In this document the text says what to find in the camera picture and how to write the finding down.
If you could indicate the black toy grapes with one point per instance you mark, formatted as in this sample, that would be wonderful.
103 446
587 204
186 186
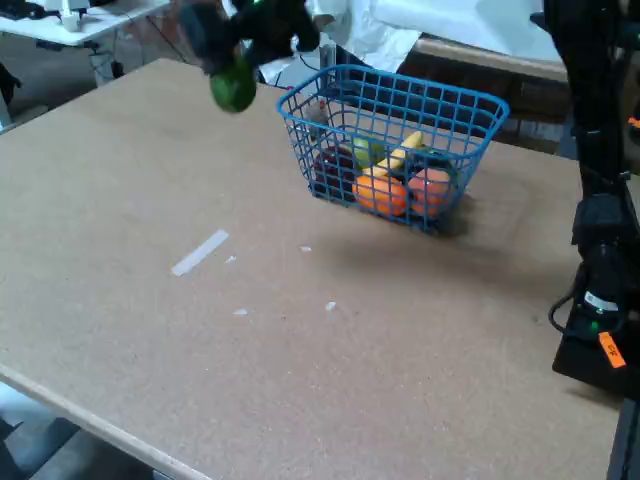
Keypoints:
330 167

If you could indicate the small grey object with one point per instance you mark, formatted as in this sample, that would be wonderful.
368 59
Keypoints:
317 114

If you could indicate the white cup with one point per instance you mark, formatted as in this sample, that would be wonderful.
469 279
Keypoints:
71 21

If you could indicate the toy orange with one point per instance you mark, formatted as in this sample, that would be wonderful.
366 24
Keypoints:
380 196

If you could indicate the long white tape strip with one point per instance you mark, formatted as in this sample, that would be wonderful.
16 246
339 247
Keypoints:
200 252

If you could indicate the yellow toy banana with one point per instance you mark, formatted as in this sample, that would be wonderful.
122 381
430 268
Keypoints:
400 152

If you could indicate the yellow-green toy fruit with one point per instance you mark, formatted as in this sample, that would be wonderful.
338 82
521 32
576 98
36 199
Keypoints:
367 149

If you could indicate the orange label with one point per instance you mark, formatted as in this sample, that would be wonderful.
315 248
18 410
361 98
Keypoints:
612 350

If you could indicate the white desk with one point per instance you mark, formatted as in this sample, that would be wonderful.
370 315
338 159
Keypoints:
100 20

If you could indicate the dark green toy fruit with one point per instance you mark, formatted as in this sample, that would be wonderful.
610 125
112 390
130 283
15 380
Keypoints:
442 159

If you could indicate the round green toy fruit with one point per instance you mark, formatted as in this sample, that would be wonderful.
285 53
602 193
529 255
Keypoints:
232 90

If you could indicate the red toy pomegranate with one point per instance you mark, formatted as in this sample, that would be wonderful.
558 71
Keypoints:
430 192

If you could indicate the brown wooden bench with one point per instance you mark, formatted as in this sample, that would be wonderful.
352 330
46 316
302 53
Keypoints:
475 85

